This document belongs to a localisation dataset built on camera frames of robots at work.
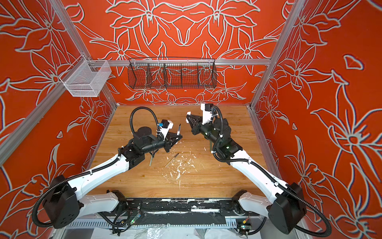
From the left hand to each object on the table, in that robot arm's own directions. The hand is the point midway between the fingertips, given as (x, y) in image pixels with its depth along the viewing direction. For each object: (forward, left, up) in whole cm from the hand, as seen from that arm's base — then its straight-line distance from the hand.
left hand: (180, 134), depth 72 cm
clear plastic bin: (+35, +63, +7) cm, 73 cm away
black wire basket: (+48, +11, +4) cm, 49 cm away
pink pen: (0, +1, +4) cm, 4 cm away
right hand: (+4, -2, +10) cm, 11 cm away
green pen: (+10, -18, -27) cm, 34 cm away
